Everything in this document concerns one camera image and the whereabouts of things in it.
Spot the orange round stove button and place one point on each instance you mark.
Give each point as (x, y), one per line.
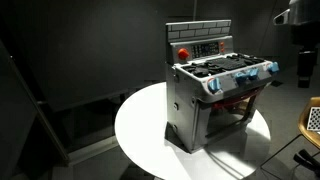
(222, 50)
(221, 44)

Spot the black burner grate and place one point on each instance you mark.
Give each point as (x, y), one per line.
(246, 58)
(200, 69)

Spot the black ribbed griddle plate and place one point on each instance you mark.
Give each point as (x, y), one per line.
(225, 63)

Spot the blue stove knob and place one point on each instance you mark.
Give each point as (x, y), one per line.
(273, 67)
(253, 73)
(214, 85)
(240, 78)

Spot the dark leaning board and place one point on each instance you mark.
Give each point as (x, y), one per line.
(16, 110)

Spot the grey toy stove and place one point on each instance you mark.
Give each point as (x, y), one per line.
(186, 113)

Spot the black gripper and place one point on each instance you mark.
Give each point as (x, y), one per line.
(306, 61)

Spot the red round stove knob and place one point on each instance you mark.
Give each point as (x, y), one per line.
(183, 53)

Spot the grey oven door with window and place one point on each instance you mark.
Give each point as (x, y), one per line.
(202, 120)

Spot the dark low bench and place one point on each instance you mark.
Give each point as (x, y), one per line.
(83, 110)

